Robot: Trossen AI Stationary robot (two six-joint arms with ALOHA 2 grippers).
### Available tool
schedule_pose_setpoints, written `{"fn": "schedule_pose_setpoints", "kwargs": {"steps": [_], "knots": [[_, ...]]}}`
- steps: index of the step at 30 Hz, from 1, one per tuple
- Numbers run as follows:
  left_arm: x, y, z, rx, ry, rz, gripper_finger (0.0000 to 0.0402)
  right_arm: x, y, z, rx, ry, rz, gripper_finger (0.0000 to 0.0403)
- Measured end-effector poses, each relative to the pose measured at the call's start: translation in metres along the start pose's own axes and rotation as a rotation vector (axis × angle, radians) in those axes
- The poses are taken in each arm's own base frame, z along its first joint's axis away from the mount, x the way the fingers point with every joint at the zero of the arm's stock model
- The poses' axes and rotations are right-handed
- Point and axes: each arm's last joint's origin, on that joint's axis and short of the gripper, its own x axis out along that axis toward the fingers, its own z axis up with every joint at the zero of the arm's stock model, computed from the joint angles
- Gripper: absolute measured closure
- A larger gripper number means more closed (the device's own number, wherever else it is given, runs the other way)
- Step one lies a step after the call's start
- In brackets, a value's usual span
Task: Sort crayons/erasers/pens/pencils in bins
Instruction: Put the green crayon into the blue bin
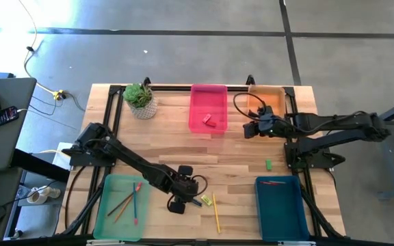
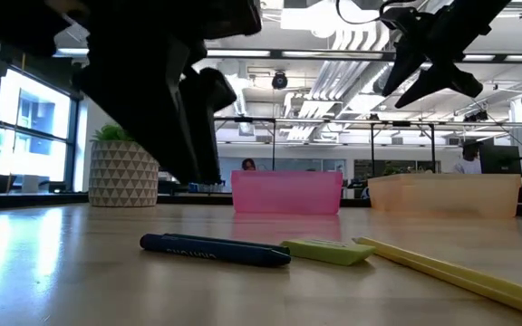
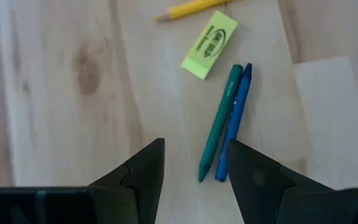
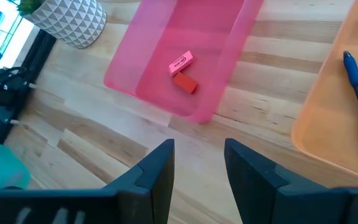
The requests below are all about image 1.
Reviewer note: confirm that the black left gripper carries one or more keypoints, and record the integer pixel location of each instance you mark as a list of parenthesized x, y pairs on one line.
[(183, 188)]

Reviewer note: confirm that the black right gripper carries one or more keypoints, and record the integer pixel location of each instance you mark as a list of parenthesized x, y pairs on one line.
[(270, 126)]

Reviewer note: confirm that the dark blue marker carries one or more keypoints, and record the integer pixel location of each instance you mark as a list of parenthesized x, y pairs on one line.
[(198, 203)]

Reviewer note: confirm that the green eraser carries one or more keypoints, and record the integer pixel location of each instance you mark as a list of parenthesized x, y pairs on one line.
[(269, 164)]

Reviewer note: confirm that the blue pencil with red eraser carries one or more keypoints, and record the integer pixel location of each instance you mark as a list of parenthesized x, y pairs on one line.
[(135, 205)]

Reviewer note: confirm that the grey crayon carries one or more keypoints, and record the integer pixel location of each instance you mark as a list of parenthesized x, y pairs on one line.
[(282, 182)]

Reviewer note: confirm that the red eraser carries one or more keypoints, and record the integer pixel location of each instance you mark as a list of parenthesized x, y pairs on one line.
[(212, 123)]

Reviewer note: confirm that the pink eraser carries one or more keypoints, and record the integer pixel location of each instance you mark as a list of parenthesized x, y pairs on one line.
[(207, 117)]

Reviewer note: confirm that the orange pencil with pink eraser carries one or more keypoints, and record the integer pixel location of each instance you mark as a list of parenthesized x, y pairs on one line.
[(119, 217)]

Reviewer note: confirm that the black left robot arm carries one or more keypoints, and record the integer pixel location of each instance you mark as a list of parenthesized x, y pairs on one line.
[(132, 164)]

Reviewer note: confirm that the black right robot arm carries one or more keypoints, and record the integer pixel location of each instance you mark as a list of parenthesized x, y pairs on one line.
[(337, 124)]

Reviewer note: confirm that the yellow eraser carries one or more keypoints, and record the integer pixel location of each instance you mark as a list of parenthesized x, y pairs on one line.
[(206, 200)]

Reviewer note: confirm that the orange translucent plastic bin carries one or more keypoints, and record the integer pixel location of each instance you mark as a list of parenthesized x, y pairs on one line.
[(272, 97)]

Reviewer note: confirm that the yellow pencil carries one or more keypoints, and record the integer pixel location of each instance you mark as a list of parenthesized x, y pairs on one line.
[(216, 213)]

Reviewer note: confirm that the green translucent plastic bin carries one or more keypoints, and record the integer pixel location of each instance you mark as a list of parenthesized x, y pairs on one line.
[(128, 229)]

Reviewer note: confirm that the pink translucent plastic bin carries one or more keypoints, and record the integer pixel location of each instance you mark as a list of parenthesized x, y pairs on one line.
[(204, 102)]

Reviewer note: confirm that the blue translucent plastic bin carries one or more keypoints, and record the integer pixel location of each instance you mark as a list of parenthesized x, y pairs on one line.
[(280, 208)]

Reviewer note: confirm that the succulent in white geometric pot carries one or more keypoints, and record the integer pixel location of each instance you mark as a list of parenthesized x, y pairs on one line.
[(142, 102)]

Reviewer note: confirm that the white paper sheet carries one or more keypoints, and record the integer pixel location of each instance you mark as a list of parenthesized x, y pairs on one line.
[(60, 160)]

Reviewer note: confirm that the black shelf board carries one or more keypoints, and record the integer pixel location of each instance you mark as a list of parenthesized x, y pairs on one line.
[(39, 165)]

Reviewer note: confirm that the grey side desk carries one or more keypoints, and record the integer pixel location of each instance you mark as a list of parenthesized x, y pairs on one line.
[(5, 147)]

